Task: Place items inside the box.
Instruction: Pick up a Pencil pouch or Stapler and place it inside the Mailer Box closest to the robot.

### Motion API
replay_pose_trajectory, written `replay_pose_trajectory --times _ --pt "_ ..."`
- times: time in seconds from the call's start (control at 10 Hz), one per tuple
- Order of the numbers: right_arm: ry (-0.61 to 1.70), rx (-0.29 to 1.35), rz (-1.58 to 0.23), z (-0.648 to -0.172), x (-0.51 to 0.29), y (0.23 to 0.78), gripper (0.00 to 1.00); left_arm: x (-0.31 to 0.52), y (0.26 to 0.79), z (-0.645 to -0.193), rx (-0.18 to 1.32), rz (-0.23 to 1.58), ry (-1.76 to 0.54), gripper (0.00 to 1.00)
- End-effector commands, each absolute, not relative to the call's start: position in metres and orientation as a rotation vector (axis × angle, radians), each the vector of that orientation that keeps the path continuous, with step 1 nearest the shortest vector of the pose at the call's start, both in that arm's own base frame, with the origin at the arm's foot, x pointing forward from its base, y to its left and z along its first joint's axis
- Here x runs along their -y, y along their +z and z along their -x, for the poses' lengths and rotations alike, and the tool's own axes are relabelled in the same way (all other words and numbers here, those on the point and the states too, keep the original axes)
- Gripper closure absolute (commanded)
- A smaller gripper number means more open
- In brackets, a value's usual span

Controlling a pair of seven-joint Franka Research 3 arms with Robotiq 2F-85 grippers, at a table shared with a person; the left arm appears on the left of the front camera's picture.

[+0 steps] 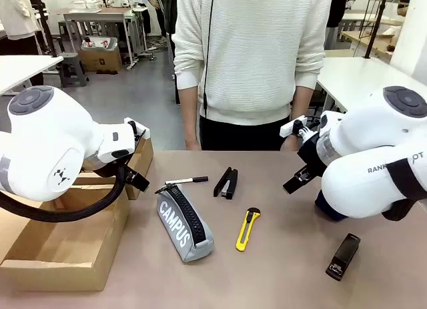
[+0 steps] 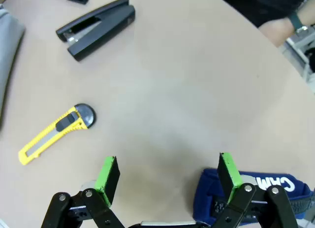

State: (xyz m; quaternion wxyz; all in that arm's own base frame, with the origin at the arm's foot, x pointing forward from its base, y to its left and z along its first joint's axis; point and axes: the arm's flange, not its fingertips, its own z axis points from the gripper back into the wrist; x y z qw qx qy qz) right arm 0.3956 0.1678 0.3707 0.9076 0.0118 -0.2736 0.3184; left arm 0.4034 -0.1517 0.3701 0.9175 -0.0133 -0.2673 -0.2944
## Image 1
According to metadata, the brown cardboard box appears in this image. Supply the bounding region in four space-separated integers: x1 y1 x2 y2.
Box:
79 137 155 201
0 184 131 292

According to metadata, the brown-topped workbench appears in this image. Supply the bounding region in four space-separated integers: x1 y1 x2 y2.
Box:
49 7 148 67

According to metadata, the yellow utility knife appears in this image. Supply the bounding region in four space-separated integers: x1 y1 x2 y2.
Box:
235 207 262 252

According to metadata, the person's left hand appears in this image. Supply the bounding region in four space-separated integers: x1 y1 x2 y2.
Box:
280 135 300 152

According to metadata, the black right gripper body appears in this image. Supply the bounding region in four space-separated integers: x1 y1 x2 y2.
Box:
296 130 330 180

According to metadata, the black left arm cable sleeve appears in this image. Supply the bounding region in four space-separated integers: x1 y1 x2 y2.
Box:
0 164 135 223

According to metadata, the bystander in dark tracksuit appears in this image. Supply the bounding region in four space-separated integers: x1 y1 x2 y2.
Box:
145 0 178 45

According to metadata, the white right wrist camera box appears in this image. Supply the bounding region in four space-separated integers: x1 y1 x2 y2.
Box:
279 115 306 138

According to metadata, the person's left forearm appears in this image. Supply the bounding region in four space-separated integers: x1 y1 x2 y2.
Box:
288 85 315 123

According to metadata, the matte black stapler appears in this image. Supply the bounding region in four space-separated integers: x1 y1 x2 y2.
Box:
213 166 239 201

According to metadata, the grey plastic stool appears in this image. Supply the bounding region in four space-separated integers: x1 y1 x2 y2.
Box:
57 51 90 89

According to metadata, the person's right forearm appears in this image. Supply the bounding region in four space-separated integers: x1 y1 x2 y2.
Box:
178 87 201 143

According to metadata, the bystander in black top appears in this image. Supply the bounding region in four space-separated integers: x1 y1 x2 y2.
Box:
326 0 350 29

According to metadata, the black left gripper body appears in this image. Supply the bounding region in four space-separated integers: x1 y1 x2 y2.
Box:
123 165 150 194

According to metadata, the black stand pole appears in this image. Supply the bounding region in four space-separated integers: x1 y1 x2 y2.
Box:
362 0 390 59

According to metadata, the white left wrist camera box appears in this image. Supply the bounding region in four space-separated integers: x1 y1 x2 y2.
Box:
124 117 150 140

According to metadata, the white side table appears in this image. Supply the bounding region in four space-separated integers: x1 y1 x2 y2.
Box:
0 54 64 97
314 56 427 113

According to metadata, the clear plastic storage bin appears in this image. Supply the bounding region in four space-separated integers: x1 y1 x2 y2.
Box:
80 35 119 53

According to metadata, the person in white sweater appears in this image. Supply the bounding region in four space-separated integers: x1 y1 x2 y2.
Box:
173 0 334 152

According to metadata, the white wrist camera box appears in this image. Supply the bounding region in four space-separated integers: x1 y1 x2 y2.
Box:
124 117 150 140
279 115 306 138

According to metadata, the glossy black stapler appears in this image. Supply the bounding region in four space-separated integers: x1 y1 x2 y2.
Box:
325 232 362 282

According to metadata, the black and silver marker pen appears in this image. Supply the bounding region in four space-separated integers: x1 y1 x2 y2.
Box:
165 176 209 186

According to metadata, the cardboard carton on floor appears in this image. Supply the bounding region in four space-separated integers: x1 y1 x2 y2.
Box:
79 49 123 73

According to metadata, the grey CAMPUS pencil case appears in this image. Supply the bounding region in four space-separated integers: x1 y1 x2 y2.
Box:
154 184 215 264

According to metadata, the wooden workbench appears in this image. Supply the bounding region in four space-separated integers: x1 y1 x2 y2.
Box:
339 29 403 58

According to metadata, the thin black hanging cord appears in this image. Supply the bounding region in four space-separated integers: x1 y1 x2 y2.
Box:
202 0 218 111

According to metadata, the bystander in cream jacket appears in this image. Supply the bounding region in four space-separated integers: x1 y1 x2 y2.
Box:
0 0 43 56

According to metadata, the navy blue pencil case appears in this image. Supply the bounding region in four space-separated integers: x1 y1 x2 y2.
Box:
314 190 348 222

